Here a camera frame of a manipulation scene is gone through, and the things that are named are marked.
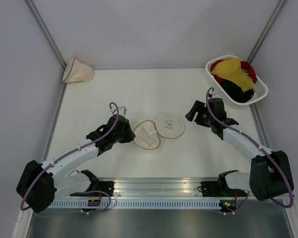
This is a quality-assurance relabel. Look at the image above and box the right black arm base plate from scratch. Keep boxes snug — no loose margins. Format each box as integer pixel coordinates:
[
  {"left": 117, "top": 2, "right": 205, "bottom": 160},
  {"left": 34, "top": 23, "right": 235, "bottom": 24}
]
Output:
[{"left": 201, "top": 181, "right": 247, "bottom": 198}]

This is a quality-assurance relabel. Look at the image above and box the red bra in basket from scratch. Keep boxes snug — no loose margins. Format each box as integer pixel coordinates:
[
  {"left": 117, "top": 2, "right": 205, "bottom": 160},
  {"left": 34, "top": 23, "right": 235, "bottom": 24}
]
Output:
[{"left": 210, "top": 59, "right": 257, "bottom": 85}]

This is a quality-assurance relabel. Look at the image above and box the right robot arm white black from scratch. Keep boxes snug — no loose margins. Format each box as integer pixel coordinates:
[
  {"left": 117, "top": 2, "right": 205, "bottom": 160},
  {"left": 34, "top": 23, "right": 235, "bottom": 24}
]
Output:
[{"left": 185, "top": 98, "right": 294, "bottom": 201}]

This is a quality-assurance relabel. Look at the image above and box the black bra in basket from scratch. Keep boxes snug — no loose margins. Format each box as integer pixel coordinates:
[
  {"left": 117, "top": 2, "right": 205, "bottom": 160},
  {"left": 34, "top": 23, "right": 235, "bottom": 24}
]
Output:
[{"left": 221, "top": 80, "right": 254, "bottom": 103}]

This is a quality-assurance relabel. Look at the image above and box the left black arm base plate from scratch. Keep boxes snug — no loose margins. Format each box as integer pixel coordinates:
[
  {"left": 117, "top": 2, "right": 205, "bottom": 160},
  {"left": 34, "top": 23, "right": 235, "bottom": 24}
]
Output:
[{"left": 70, "top": 181, "right": 114, "bottom": 197}]

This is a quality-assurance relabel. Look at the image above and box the white plastic laundry basket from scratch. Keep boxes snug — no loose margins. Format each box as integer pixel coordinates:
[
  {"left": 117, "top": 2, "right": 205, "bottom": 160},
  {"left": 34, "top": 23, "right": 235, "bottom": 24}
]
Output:
[{"left": 205, "top": 55, "right": 268, "bottom": 109}]

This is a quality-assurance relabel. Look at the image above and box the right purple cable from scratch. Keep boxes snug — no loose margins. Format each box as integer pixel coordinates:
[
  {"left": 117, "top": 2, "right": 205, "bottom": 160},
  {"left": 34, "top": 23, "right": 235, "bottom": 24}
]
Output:
[{"left": 205, "top": 87, "right": 295, "bottom": 208}]

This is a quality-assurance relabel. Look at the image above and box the white slotted cable duct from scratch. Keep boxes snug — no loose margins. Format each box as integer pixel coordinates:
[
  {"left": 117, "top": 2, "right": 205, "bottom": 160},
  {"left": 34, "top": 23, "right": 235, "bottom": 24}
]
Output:
[{"left": 49, "top": 199, "right": 221, "bottom": 210}]

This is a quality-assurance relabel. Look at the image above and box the yellow bra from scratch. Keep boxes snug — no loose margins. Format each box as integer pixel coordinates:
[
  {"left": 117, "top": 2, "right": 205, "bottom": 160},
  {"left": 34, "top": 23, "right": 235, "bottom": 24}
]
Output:
[{"left": 211, "top": 58, "right": 255, "bottom": 92}]

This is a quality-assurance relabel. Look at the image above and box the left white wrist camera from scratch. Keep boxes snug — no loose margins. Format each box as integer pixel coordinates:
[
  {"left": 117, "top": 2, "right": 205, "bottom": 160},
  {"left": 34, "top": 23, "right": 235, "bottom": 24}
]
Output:
[{"left": 110, "top": 106, "right": 127, "bottom": 117}]

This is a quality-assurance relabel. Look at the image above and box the aluminium mounting rail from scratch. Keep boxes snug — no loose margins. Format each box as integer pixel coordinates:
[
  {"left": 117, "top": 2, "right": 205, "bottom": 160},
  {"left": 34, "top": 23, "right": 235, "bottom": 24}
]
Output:
[{"left": 24, "top": 177, "right": 296, "bottom": 199}]

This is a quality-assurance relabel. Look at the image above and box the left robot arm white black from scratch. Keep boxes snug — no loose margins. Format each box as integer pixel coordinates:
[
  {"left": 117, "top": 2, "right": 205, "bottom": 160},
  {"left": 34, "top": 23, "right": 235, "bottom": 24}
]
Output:
[{"left": 16, "top": 115, "right": 135, "bottom": 213}]

